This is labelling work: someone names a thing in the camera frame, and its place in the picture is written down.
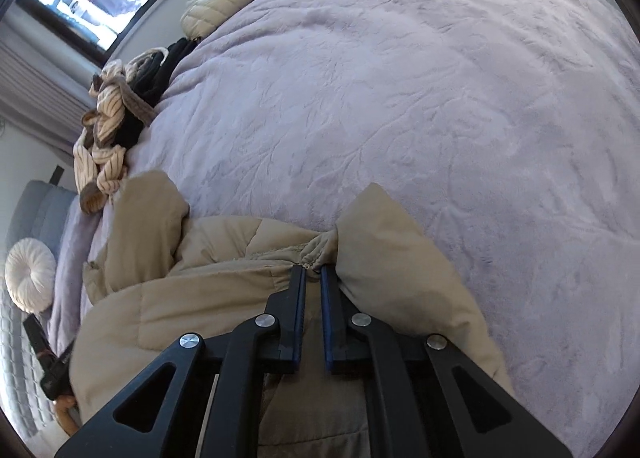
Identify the grey padded headboard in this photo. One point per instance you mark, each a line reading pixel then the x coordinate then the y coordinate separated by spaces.
pixel 40 208

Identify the grey pleated curtain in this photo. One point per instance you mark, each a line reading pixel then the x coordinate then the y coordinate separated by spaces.
pixel 35 98

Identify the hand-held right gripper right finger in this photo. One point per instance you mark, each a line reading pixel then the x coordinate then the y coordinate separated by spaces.
pixel 327 318

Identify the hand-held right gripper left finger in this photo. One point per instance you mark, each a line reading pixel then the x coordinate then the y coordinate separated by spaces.
pixel 300 313

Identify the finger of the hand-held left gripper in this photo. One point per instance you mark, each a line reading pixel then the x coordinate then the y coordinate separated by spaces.
pixel 35 333

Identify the dark wall socket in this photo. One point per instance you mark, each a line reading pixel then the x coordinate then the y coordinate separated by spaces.
pixel 56 174

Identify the folded cream puffer jacket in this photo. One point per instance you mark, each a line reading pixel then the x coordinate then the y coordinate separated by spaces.
pixel 220 3

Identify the beige puffer jacket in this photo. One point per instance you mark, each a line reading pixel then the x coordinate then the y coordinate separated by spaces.
pixel 225 258

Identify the person's left hand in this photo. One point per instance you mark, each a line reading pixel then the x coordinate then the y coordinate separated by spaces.
pixel 65 410

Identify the lilac fleece blanket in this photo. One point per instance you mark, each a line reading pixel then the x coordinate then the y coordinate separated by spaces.
pixel 425 113

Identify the cream striped robe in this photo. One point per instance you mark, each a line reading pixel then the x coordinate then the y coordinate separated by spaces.
pixel 107 113

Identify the black garment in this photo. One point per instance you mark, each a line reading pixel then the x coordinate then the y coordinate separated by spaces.
pixel 160 73

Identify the round white pillow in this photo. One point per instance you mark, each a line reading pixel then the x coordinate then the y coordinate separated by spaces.
pixel 30 273

